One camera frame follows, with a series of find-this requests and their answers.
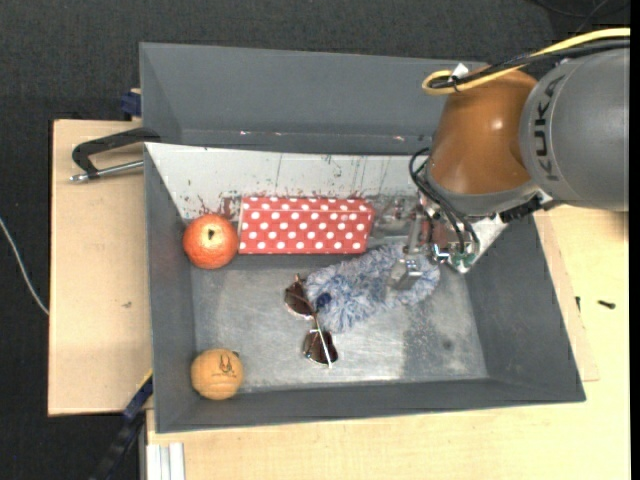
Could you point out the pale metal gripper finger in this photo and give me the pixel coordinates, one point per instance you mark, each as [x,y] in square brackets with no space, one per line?
[407,274]

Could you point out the blue and white fluffy cloth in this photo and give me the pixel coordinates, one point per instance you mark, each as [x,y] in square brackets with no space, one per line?
[350,293]

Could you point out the brown-lens sunglasses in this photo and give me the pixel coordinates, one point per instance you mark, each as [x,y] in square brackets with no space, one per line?
[320,345]

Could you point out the red white-dotted box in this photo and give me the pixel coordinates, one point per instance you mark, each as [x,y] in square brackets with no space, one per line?
[305,225]

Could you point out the small black screw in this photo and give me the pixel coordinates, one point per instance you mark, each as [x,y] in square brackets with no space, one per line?
[608,304]

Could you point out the orange fruit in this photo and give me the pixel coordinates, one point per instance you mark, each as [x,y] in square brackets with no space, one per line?
[210,242]

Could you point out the grey metal bin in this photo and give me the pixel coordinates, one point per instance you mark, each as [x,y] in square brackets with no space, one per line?
[280,93]

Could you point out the tan ball with print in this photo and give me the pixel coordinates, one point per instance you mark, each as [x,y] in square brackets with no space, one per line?
[216,374]

